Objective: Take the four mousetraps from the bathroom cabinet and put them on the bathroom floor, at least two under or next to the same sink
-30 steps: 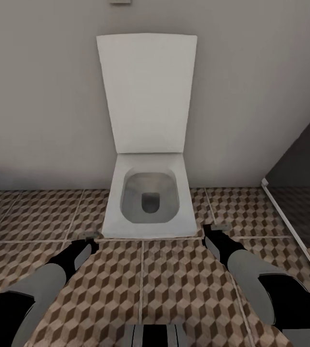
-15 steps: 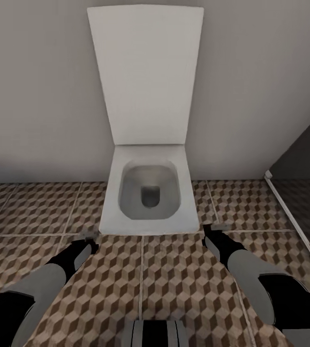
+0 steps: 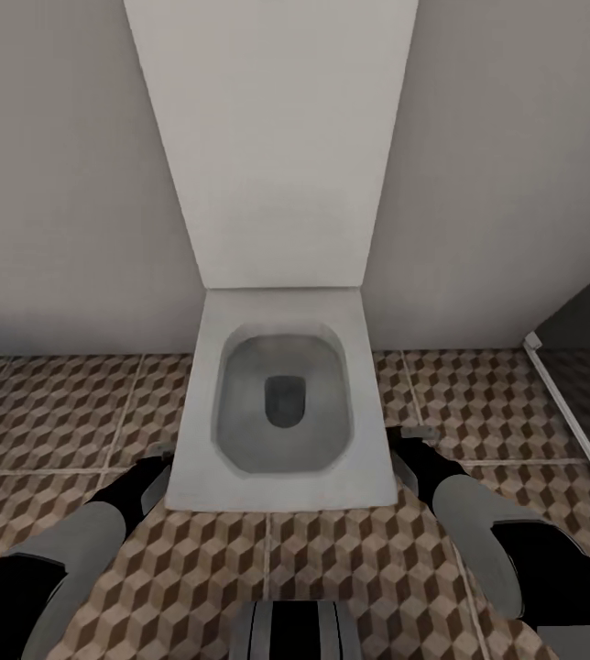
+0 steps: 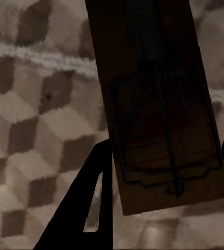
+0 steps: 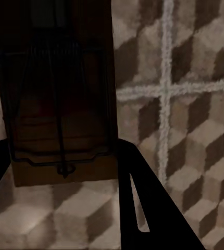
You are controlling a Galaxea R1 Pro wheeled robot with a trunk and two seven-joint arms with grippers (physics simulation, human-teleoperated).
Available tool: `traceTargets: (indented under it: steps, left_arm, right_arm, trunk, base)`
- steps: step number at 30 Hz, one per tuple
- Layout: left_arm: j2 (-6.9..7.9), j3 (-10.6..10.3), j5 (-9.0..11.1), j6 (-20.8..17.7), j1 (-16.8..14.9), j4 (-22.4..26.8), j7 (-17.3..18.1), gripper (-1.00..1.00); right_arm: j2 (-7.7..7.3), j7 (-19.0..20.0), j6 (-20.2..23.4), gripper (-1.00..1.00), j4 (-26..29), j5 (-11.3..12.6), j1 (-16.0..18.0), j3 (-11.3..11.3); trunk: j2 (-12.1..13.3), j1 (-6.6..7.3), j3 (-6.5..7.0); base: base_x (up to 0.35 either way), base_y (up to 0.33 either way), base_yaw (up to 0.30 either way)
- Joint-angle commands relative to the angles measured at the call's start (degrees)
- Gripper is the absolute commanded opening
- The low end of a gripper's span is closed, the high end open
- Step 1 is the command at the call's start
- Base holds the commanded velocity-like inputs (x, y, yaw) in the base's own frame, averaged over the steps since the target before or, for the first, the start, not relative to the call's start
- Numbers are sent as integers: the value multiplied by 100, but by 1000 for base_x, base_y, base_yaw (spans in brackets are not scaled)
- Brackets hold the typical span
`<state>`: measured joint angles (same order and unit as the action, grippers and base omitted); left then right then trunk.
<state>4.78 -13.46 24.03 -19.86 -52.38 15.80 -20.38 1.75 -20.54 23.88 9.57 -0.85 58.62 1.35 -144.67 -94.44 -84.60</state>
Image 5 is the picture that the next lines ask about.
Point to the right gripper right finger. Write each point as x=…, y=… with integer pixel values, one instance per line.
x=169, y=230

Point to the mousetrap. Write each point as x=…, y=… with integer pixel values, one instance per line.
x=57, y=89

